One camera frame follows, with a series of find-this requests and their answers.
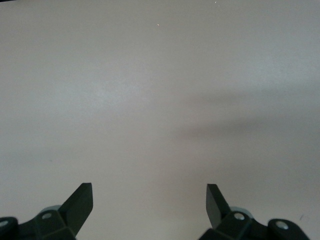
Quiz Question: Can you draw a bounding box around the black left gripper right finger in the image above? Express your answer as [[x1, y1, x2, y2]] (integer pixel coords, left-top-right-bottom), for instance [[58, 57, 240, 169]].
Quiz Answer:
[[199, 183, 311, 240]]

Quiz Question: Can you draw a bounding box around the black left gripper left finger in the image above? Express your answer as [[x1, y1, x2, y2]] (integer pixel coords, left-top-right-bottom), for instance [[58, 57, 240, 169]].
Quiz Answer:
[[0, 182, 94, 240]]

